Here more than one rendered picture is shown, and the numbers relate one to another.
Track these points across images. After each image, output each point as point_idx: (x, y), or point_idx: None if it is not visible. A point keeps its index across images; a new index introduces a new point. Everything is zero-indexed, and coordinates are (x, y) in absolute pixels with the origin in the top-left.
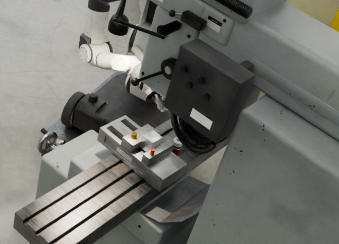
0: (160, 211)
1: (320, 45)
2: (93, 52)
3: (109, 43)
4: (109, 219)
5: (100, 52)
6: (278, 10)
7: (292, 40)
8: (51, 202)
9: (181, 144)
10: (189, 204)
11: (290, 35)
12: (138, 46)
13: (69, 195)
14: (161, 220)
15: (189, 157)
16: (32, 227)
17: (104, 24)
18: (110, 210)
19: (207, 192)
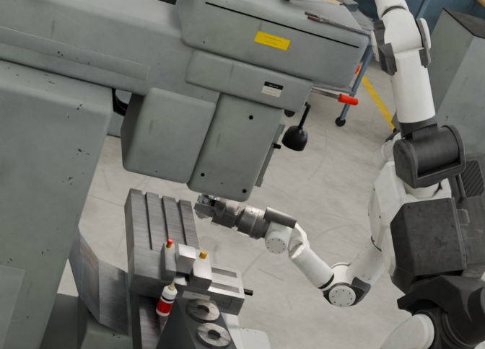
0: (109, 273)
1: None
2: (335, 267)
3: (346, 285)
4: (133, 223)
5: (335, 274)
6: (171, 16)
7: None
8: (182, 217)
9: (163, 291)
10: (91, 272)
11: None
12: (294, 219)
13: (181, 233)
14: (99, 261)
15: (146, 319)
16: (168, 196)
17: (361, 254)
18: (141, 229)
19: (89, 290)
